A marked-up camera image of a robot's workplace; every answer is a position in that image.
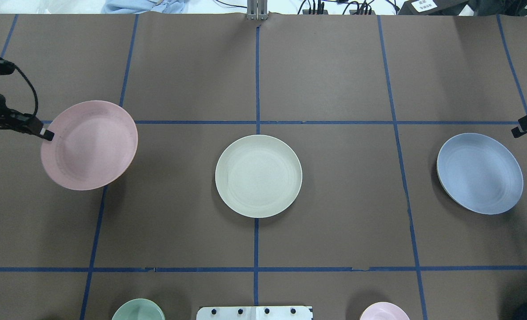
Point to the pink plate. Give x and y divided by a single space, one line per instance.
94 143

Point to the light blue plate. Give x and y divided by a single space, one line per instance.
479 173

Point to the light blue cloth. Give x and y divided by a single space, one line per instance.
142 6

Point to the green bowl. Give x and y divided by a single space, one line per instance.
139 309

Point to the cream white plate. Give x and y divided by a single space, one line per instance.
258 176

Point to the pink bowl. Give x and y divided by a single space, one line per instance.
383 311

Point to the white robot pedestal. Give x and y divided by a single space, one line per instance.
255 313

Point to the aluminium frame post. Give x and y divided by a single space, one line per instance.
257 10

